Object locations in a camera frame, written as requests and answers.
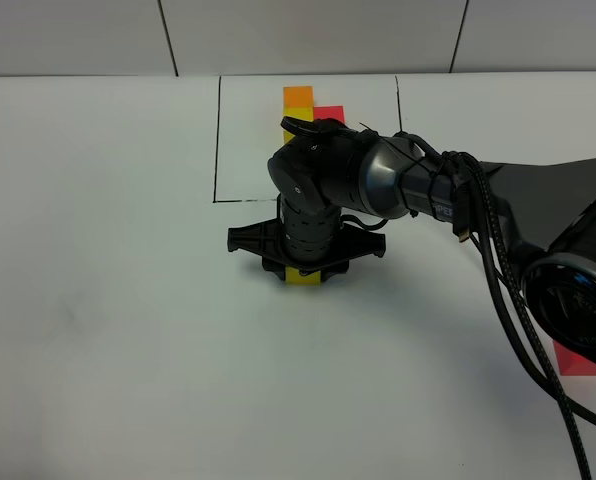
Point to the template yellow cube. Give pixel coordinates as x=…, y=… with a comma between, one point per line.
x=301, y=113

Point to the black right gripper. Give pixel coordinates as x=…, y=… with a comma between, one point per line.
x=327, y=241

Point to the template red cube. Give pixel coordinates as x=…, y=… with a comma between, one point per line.
x=333, y=112

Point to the template orange cube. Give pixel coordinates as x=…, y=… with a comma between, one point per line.
x=298, y=97

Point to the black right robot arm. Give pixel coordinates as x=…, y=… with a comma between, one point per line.
x=542, y=218

